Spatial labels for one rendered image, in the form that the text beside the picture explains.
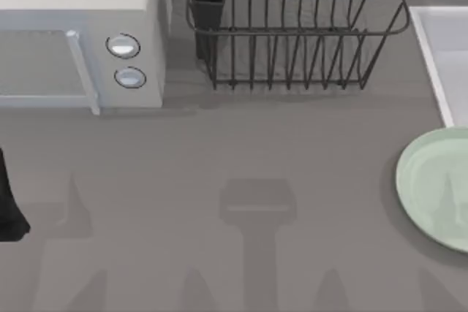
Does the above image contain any microwave oven door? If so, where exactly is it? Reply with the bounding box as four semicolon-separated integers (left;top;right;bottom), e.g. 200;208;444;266
0;29;101;116

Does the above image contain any white sink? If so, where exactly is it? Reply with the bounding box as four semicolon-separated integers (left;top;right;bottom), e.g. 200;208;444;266
408;6;468;129

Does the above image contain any pale green plate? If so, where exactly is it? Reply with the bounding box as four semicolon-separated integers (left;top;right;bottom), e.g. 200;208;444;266
395;126;468;254

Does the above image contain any round microwave knob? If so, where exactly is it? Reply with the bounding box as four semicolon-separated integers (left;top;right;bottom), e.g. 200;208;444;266
113;66;148;90
105;32;142;60

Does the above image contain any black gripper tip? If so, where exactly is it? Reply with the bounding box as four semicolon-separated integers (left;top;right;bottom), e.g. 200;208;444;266
0;148;31;243

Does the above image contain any black wire dish rack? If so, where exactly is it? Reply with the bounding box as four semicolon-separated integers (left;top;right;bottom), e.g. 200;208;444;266
184;0;410;91

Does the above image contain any black cutlery holder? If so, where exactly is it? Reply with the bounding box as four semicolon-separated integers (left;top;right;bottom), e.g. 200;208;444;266
186;0;227;60

